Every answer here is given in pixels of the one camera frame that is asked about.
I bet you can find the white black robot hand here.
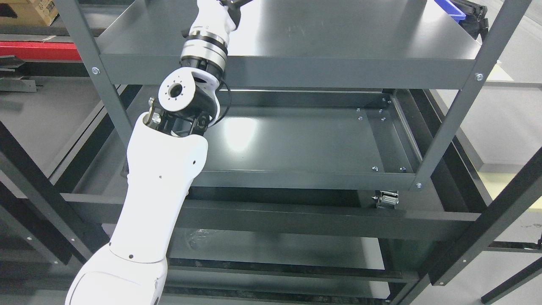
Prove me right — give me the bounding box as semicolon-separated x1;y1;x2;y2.
188;0;250;43

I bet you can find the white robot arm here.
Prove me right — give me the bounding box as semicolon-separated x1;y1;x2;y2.
65;26;229;305

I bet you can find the black metal shelf rack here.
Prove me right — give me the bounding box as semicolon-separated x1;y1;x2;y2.
0;85;542;305

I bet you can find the grey metal cart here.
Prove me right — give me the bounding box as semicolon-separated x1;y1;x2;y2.
55;0;531;189

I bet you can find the red metal beam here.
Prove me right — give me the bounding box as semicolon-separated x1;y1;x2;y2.
0;41;82;61

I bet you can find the clear plastic bag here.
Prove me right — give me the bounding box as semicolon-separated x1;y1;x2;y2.
184;228;220;251

